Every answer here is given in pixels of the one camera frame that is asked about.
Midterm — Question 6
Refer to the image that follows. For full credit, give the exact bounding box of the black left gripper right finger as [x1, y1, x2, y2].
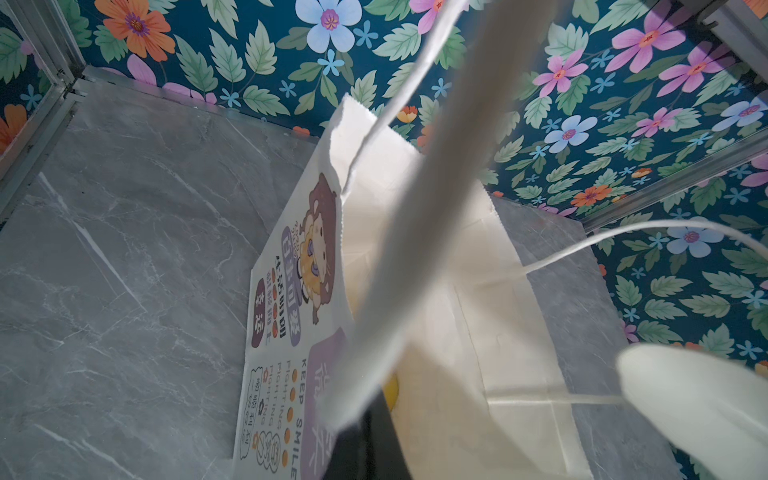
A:
[616, 344, 767, 479]

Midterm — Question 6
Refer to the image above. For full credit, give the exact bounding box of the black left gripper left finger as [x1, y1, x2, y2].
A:
[323, 391, 412, 480]

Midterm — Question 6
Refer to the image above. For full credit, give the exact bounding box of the white patterned paper bag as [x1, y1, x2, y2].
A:
[230, 0, 768, 480]

